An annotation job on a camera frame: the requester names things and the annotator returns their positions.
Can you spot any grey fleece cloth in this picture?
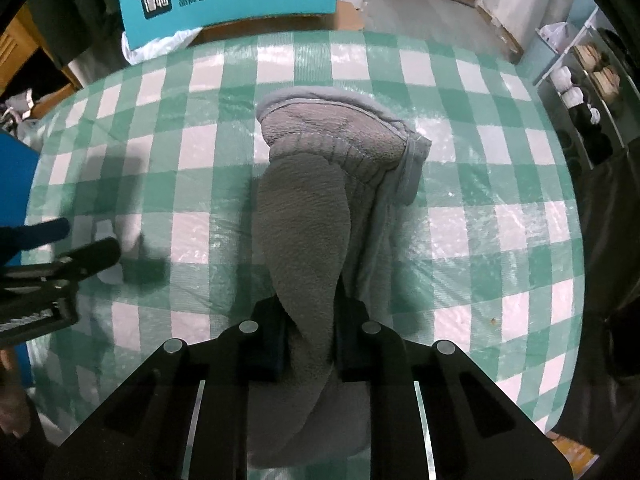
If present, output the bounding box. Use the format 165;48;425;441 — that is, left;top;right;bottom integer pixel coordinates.
247;87;431;469

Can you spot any person left hand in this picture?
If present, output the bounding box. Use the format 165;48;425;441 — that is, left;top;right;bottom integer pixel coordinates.
0;348;30;438

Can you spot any open cardboard box blue rim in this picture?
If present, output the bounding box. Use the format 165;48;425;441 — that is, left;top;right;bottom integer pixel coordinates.
0;131;39;266

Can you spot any green white checkered tablecloth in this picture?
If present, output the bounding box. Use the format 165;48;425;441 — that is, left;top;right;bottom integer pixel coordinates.
26;32;585;479

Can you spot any white plastic bag under lid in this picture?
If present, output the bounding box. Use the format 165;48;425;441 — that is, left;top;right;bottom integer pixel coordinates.
120;27;203;65

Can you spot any brown cardboard box on floor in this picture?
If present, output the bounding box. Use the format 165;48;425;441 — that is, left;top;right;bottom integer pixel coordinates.
191;1;364;46

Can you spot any light blue trash bin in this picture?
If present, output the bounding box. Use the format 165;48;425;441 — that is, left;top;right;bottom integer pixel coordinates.
516;22;570;84

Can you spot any shoe rack with shoes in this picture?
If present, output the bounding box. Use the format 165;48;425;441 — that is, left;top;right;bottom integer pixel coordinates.
536;9;639;177

